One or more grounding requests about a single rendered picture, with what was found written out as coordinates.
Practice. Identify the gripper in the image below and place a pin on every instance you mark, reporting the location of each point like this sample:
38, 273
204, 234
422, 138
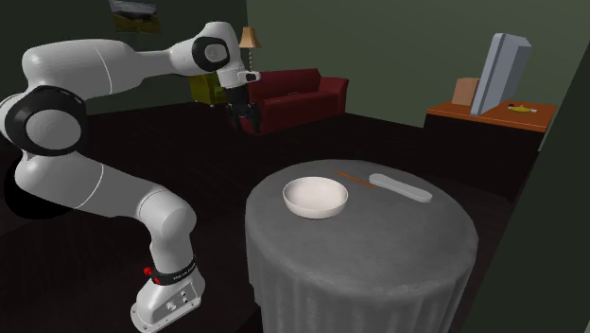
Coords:
236, 95

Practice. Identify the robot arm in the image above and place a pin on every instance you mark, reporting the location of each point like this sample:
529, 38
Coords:
69, 64

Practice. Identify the olive green armchair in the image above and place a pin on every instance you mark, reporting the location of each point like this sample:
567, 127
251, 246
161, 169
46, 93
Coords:
207, 88

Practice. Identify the dark red sofa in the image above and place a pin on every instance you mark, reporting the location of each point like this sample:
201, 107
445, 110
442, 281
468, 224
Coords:
295, 99

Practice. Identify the floor lamp with beige shade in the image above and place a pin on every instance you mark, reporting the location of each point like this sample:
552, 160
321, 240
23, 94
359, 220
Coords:
249, 39

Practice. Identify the white bowl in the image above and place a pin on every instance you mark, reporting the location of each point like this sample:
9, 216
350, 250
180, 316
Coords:
315, 196

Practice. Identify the orange pencil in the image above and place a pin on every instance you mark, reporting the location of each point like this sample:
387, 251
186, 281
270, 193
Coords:
355, 179

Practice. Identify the grey remote control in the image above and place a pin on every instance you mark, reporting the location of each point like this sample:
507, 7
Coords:
400, 187

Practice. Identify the round table with grey cloth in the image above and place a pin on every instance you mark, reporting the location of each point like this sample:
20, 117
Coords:
359, 258

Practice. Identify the brown cardboard box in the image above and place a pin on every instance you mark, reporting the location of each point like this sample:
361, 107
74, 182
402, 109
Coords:
464, 91

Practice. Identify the dark sideboard with orange top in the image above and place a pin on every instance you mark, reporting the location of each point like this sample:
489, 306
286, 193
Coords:
484, 138

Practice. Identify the grey television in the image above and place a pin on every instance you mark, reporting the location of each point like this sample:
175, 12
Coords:
500, 71

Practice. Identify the yellow banana-shaped object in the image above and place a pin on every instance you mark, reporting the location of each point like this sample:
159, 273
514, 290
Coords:
521, 109

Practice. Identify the landscape wall picture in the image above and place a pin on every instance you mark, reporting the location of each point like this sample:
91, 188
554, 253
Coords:
135, 16

